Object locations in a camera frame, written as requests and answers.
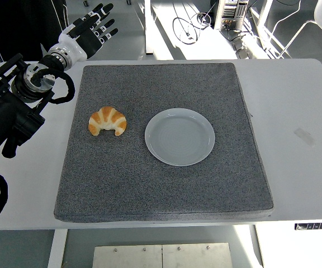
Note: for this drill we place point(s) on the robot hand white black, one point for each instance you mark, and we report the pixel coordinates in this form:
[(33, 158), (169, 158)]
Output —
[(75, 48)]

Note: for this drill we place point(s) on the croissant bread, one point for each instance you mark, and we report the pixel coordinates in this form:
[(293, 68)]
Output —
[(108, 117)]

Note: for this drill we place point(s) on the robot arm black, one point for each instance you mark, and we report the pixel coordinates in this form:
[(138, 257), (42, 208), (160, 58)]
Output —
[(4, 111)]

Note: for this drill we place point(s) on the grey round plate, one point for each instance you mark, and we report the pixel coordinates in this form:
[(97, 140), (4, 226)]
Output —
[(179, 139)]

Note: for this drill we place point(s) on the grey metal plate with screws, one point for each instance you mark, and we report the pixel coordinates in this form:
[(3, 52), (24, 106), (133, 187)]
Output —
[(161, 257)]

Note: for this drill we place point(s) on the person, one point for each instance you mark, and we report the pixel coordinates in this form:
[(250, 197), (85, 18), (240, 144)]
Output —
[(24, 22)]

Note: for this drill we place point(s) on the computer tower case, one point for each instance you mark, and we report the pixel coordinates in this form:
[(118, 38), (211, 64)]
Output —
[(231, 14)]

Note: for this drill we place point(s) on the grey speckled mat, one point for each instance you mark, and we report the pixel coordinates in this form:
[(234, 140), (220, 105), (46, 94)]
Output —
[(149, 190)]

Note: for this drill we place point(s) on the grey power strip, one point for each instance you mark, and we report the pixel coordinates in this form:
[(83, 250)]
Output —
[(241, 48)]

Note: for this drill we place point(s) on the white table leg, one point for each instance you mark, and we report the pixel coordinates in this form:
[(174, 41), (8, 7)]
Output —
[(57, 248)]

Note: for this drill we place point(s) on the clear tape piece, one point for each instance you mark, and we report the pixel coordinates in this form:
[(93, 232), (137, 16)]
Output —
[(305, 136)]

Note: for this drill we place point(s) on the table control panel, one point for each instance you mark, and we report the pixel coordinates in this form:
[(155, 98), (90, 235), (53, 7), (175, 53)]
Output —
[(317, 226)]

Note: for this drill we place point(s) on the white desk post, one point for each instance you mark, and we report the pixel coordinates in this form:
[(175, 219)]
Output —
[(148, 28)]

